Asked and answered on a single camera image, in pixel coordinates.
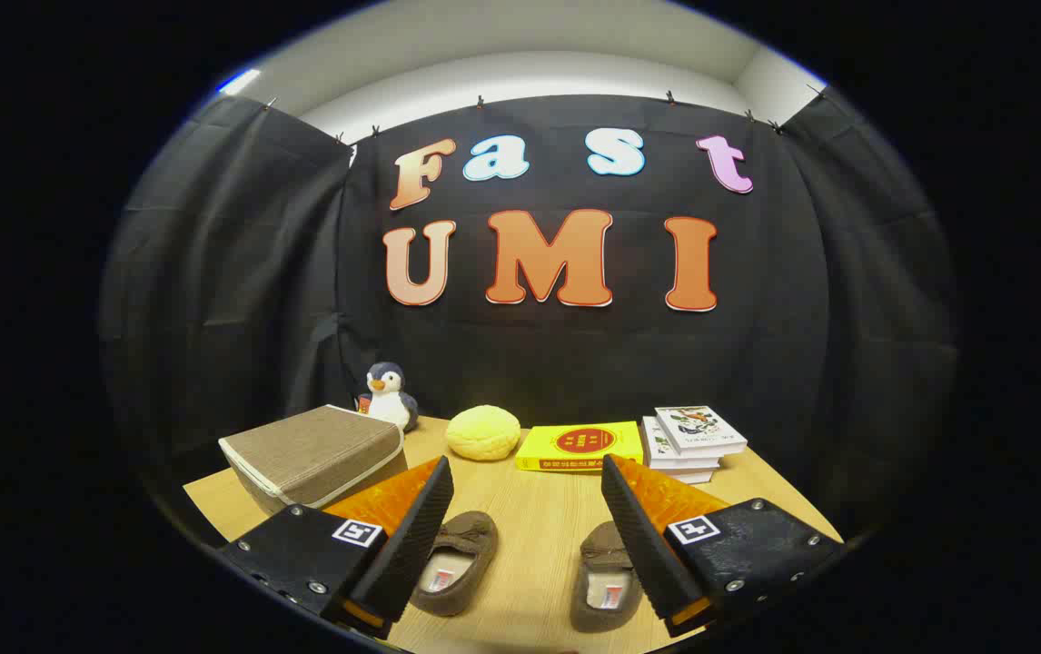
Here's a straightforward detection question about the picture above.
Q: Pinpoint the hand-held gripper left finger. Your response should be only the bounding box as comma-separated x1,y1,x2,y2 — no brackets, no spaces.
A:
216,456,455,639

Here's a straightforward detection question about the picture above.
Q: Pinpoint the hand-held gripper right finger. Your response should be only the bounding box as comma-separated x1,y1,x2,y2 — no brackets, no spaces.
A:
600,454,846,639

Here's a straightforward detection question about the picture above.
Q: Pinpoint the brown fuzzy slipper shoe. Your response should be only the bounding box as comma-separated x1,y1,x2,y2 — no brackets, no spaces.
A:
409,510,500,618
570,521,644,634

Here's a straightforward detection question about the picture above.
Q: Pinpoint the beige fabric storage box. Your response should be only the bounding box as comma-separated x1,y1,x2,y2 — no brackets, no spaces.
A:
218,404,409,517

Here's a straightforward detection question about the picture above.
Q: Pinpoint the yellow book with red circle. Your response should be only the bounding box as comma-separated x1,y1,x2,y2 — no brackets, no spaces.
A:
515,421,646,474

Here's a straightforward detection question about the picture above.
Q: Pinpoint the white illustrated book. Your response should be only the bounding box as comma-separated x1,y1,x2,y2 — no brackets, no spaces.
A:
654,405,749,458

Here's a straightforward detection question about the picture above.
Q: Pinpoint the yellow bun plush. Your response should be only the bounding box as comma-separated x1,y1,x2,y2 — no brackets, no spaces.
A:
445,405,522,462

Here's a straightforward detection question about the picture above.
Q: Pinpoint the penguin plush toy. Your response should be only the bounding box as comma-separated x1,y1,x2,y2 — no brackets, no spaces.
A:
355,362,420,433

